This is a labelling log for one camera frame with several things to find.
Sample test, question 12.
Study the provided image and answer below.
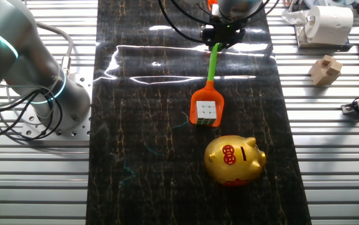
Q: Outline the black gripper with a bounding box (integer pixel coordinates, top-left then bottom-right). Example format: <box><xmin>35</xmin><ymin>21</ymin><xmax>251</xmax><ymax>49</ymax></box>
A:
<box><xmin>200</xmin><ymin>24</ymin><xmax>247</xmax><ymax>48</ymax></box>

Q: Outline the orange toy shovel green handle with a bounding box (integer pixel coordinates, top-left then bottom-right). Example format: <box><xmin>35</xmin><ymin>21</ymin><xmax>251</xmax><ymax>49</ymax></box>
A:
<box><xmin>189</xmin><ymin>42</ymin><xmax>225</xmax><ymax>128</ymax></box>

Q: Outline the white faced puzzle cube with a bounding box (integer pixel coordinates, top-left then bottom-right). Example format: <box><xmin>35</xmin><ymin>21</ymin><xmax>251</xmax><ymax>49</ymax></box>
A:
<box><xmin>195</xmin><ymin>100</ymin><xmax>218</xmax><ymax>126</ymax></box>

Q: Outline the crumpled white tissue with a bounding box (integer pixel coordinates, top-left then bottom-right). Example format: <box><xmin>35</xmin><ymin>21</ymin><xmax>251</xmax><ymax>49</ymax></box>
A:
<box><xmin>281</xmin><ymin>8</ymin><xmax>311</xmax><ymax>26</ymax></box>

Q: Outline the dark paper roll tray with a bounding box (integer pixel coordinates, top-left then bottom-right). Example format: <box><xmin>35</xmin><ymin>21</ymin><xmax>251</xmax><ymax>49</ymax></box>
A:
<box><xmin>294</xmin><ymin>24</ymin><xmax>352</xmax><ymax>53</ymax></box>

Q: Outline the white toilet paper roll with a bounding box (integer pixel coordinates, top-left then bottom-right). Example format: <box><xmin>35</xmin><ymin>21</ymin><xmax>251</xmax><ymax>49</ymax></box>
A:
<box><xmin>303</xmin><ymin>5</ymin><xmax>354</xmax><ymax>46</ymax></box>

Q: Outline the wooden interlocking block puzzle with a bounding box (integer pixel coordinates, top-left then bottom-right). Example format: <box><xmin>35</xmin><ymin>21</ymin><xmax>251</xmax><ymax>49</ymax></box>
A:
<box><xmin>308</xmin><ymin>55</ymin><xmax>343</xmax><ymax>87</ymax></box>

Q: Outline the golden piggy bank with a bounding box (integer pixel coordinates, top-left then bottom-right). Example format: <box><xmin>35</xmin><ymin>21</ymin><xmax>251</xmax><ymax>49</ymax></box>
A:
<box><xmin>204</xmin><ymin>135</ymin><xmax>267</xmax><ymax>188</ymax></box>

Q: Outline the black marble pattern mat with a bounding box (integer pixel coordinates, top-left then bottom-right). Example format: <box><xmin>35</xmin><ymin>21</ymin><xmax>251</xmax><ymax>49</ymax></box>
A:
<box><xmin>85</xmin><ymin>0</ymin><xmax>312</xmax><ymax>225</ymax></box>

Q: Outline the thick grey robot cable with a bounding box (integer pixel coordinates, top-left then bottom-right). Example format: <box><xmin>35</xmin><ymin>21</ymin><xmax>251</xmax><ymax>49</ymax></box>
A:
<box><xmin>35</xmin><ymin>22</ymin><xmax>74</xmax><ymax>76</ymax></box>

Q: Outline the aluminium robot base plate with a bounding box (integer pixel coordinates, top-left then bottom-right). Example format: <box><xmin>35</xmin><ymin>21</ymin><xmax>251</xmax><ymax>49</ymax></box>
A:
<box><xmin>21</xmin><ymin>67</ymin><xmax>93</xmax><ymax>141</ymax></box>

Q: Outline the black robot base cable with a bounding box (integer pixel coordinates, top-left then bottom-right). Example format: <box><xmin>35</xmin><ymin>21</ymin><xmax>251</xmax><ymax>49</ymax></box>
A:
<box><xmin>0</xmin><ymin>89</ymin><xmax>64</xmax><ymax>141</ymax></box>

